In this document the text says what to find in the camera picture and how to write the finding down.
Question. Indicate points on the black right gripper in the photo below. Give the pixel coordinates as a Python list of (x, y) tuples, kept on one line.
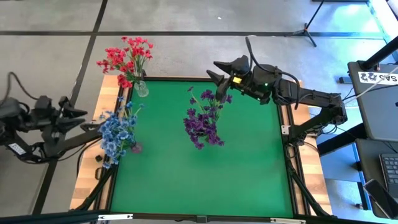
[(258, 82)]

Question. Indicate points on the grey laptop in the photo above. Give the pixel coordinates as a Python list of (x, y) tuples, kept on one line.
[(382, 115)]

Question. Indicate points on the small black block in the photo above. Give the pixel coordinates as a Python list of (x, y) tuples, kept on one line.
[(98, 158)]

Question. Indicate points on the black tripod stand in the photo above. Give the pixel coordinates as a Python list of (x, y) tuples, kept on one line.
[(306, 31)]

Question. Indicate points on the black round pole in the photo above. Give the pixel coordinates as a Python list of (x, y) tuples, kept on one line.
[(381, 54)]

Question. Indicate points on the red artificial flower bunch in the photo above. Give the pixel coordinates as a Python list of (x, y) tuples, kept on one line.
[(113, 57)]

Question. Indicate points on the clear cut glass vase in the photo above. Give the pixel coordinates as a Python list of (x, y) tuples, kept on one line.
[(142, 90)]

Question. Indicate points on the purple artificial flower bunch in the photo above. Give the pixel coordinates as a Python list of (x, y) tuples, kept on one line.
[(199, 124), (206, 95)]

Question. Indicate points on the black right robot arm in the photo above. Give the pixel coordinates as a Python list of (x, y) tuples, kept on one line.
[(311, 96)]

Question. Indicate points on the black smartphone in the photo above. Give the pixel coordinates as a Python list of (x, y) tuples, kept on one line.
[(377, 197)]

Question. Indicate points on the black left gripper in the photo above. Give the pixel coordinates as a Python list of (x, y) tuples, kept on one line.
[(46, 121)]

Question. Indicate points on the black keyboard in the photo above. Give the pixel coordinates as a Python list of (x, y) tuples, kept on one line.
[(390, 174)]

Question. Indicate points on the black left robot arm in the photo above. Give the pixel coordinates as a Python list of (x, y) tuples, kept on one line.
[(74, 141)]

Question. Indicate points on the pink glass vase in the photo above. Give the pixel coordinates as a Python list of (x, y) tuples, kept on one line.
[(136, 148)]

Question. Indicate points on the green table mat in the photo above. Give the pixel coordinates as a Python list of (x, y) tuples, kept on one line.
[(202, 186)]

